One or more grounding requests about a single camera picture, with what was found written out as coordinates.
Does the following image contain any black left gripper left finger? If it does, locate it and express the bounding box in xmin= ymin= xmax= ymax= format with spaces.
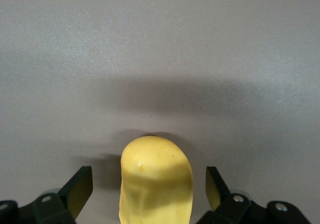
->
xmin=0 ymin=166 xmax=94 ymax=224

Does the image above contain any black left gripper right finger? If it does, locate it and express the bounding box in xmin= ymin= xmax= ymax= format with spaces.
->
xmin=199 ymin=166 xmax=311 ymax=224

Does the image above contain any yellow potato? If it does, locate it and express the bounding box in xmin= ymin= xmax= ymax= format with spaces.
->
xmin=118 ymin=135 xmax=195 ymax=224

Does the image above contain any brown table mat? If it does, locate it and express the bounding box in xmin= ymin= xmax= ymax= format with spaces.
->
xmin=0 ymin=0 xmax=320 ymax=224

